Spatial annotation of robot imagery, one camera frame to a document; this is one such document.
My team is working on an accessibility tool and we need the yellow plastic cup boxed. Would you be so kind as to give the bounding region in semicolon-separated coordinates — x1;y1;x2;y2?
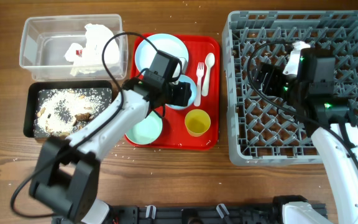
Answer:
185;109;211;137

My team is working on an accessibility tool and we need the left black cable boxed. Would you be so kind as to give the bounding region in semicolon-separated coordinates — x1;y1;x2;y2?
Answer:
9;31;160;218

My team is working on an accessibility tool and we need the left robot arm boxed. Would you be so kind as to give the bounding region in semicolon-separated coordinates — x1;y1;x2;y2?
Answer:
29;50;190;223

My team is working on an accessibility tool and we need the mint green bowl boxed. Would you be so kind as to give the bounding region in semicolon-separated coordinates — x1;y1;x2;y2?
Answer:
126;112;163;145

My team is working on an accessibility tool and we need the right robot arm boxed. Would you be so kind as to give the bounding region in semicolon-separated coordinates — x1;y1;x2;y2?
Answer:
247;48;358;223

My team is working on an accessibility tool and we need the clear plastic bin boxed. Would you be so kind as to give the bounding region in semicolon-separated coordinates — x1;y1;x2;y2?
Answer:
19;14;128;82

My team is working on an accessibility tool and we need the right black cable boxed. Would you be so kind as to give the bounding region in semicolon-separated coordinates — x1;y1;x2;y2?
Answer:
246;40;358;218

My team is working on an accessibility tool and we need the light blue bowl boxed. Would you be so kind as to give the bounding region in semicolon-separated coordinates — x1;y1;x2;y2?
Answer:
167;75;196;110

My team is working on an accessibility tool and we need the black plastic tray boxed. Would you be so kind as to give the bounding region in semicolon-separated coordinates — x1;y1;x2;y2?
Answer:
23;80;113;139

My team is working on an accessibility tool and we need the black cable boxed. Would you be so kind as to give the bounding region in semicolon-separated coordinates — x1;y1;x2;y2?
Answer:
246;40;358;218
9;31;160;218

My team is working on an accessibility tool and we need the white plastic fork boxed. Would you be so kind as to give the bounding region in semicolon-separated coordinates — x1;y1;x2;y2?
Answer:
194;62;204;106

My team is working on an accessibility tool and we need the light blue plate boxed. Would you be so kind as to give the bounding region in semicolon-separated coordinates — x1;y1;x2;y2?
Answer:
134;34;189;71

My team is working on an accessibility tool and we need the white paper napkin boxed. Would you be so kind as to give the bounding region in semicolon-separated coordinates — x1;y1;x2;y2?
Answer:
64;24;124;78

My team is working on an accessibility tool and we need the red serving tray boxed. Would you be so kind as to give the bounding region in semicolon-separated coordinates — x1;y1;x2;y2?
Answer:
144;33;221;151

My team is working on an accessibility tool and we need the food scraps and rice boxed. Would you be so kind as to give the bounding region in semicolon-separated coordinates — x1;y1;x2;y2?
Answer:
34;88;112;139

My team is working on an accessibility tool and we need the grey dishwasher rack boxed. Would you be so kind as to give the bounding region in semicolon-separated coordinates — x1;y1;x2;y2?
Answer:
222;11;358;166

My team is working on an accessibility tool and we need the white plastic spoon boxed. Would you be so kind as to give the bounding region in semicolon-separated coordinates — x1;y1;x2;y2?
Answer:
201;52;215;96

